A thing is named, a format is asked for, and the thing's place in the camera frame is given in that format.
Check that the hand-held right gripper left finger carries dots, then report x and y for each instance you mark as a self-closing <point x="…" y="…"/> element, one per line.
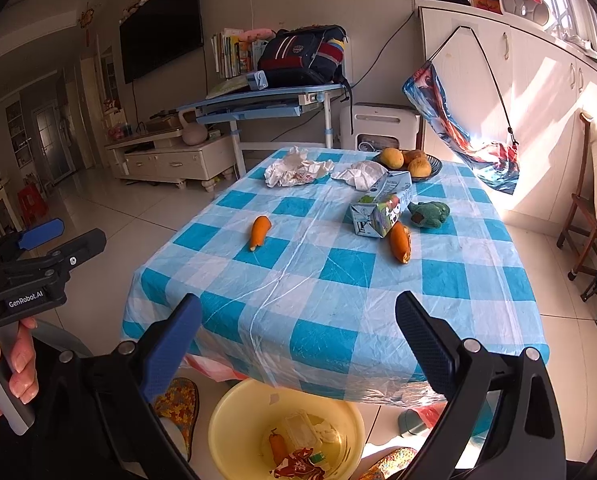
<point x="176" y="345"/>

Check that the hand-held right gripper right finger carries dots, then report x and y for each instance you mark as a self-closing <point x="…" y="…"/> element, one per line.
<point x="423" y="340"/>

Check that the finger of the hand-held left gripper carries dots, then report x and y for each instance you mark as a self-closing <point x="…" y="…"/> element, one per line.
<point x="81" y="247"/>
<point x="41" y="233"/>

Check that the yellow plastic basin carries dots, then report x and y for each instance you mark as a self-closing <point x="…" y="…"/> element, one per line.
<point x="238" y="425"/>

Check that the green knitted tree toy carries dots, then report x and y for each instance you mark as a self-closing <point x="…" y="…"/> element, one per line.
<point x="430" y="212"/>

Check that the plain white tissue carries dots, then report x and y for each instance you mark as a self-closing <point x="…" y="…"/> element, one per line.
<point x="358" y="176"/>

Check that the person's left hand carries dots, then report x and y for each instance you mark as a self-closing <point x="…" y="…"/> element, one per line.
<point x="21" y="360"/>

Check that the red plastic stool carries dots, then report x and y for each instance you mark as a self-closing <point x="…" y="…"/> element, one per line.
<point x="31" y="205"/>

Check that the floral patterned cloth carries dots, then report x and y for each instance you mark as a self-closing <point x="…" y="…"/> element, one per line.
<point x="391" y="464"/>
<point x="178" y="405"/>

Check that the orange bread-shaped toy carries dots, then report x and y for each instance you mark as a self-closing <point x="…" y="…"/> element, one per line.
<point x="400" y="242"/>

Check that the blue white checked tablecloth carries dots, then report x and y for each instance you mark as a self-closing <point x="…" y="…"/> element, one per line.
<point x="328" y="270"/>

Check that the cartoon print milk carton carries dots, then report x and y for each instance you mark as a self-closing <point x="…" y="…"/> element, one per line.
<point x="378" y="217"/>

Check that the cream television stand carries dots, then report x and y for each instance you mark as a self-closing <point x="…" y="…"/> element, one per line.
<point x="178" y="160"/>

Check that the small white tissue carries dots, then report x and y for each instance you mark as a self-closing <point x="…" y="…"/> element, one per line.
<point x="328" y="432"/>

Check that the clear plastic tray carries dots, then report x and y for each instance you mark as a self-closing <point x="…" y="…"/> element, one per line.
<point x="298" y="427"/>

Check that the blue white milk carton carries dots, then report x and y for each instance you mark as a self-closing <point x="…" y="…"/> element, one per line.
<point x="393" y="185"/>

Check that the pink vase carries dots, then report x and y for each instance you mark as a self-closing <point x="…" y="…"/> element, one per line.
<point x="194" y="132"/>

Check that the red printed wrapper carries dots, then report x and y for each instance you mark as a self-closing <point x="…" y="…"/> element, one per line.
<point x="298" y="465"/>

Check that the yellow mango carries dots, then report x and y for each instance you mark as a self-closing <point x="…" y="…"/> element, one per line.
<point x="392" y="158"/>
<point x="419" y="167"/>

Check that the dark glass fruit plate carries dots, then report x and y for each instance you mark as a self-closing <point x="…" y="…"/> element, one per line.
<point x="434" y="162"/>

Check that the brownish mango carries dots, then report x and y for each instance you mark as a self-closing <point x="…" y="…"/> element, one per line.
<point x="414" y="154"/>

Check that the wooden chair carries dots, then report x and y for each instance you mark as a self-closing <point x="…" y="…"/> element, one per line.
<point x="586" y="240"/>

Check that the crumpled tissue with wrapper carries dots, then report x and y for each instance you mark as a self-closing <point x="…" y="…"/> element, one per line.
<point x="296" y="169"/>

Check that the white air purifier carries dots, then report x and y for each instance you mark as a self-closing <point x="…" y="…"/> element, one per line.
<point x="378" y="122"/>

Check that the blue study desk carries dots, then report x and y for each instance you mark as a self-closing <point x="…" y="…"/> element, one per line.
<point x="258" y="105"/>

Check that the black flat television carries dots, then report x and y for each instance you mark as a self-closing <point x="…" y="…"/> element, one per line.
<point x="161" y="30"/>

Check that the blue pencil sharpener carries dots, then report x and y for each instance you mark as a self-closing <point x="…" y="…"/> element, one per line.
<point x="257" y="81"/>

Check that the row of books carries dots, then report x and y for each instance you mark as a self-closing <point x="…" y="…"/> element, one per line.
<point x="231" y="52"/>

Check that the white cabinet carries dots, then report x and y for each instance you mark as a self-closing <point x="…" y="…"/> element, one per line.
<point x="543" y="110"/>

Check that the dark striped backpack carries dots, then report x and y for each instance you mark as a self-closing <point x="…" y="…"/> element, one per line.
<point x="298" y="57"/>

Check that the red knot wall ornament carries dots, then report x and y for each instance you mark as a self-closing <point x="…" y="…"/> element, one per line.
<point x="88" y="20"/>

